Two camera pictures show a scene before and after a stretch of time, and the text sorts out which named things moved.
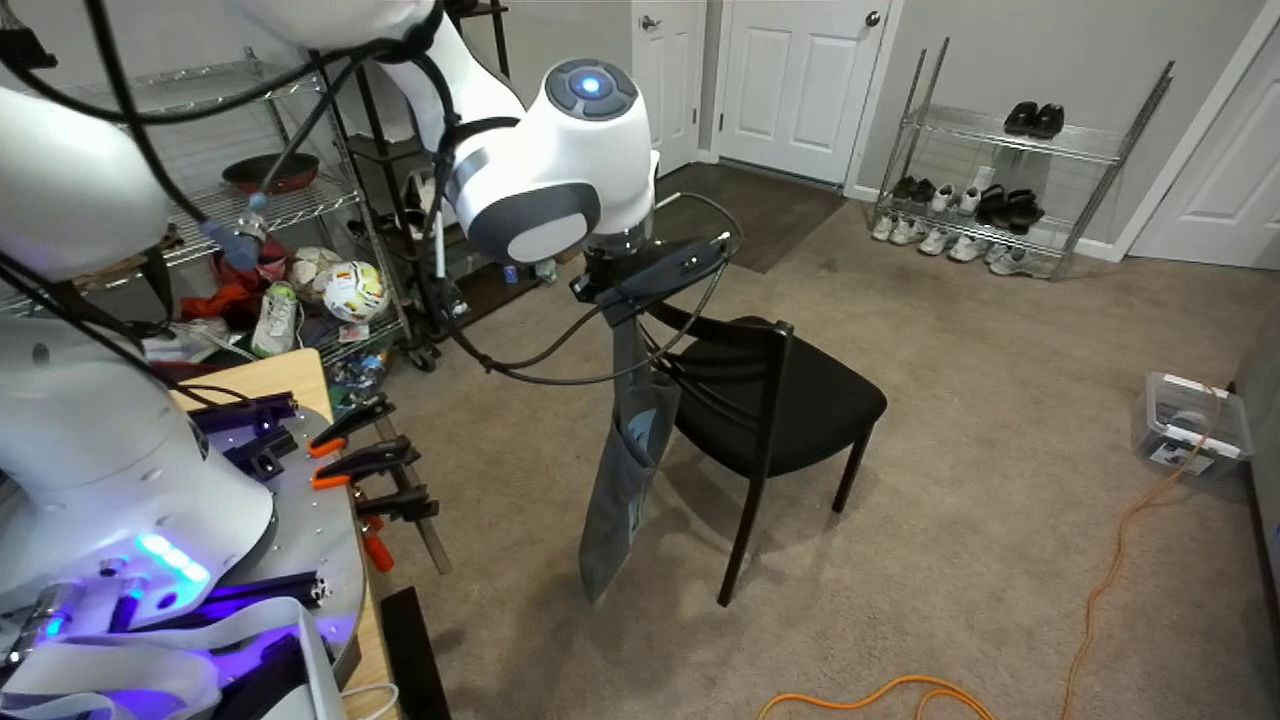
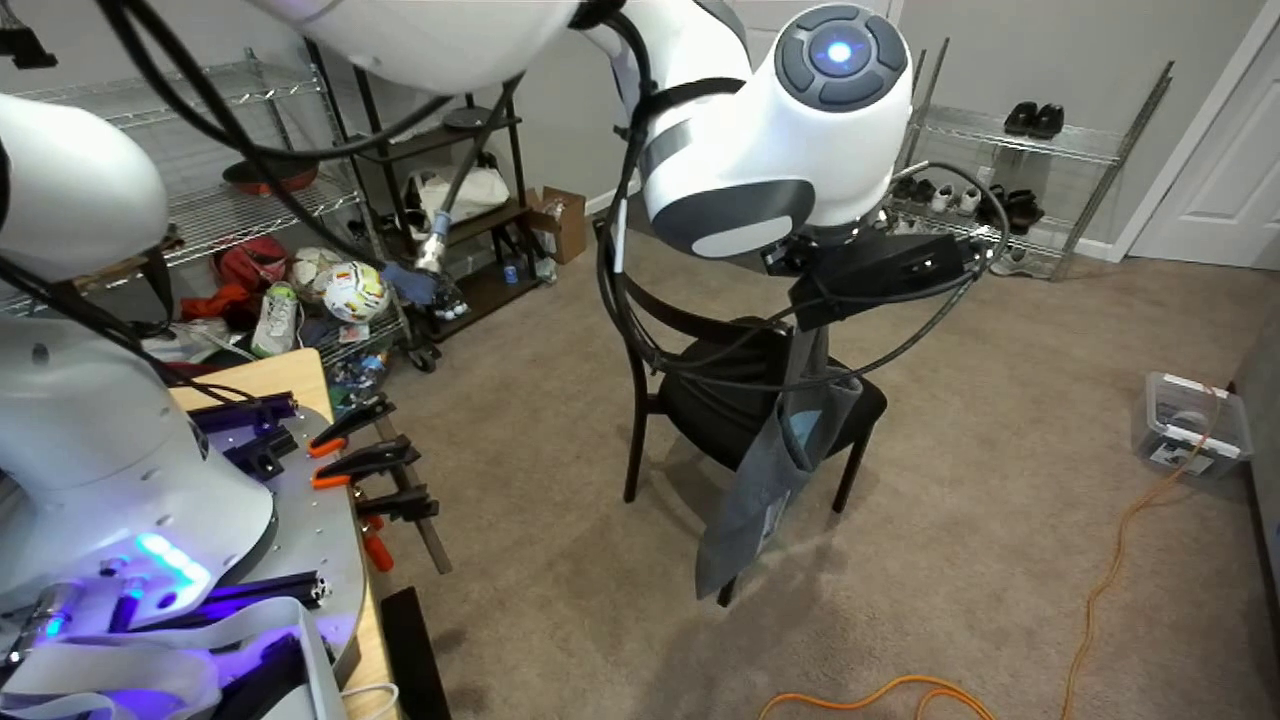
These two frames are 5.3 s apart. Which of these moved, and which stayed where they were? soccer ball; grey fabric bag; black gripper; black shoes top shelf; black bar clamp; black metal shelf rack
Moved: grey fabric bag; black gripper
Stayed: black shoes top shelf; black metal shelf rack; black bar clamp; soccer ball
